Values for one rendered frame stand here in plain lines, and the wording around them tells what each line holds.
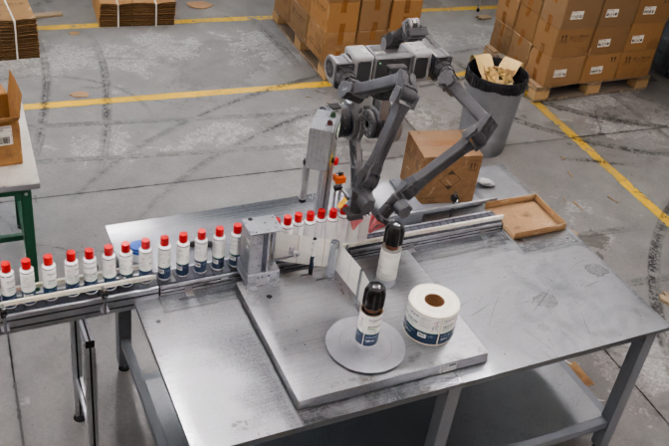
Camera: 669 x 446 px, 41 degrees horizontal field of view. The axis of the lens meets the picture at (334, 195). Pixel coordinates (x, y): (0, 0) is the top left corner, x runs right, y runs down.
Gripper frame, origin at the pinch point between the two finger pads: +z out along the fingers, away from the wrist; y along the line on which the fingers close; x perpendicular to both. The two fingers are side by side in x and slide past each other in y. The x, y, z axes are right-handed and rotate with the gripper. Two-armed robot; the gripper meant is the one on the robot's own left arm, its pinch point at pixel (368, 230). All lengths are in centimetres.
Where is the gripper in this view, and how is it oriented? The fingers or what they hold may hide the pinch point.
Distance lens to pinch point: 392.5
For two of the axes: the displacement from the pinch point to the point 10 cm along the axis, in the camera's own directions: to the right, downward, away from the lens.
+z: -6.3, 7.5, 1.9
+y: 4.3, 5.4, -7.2
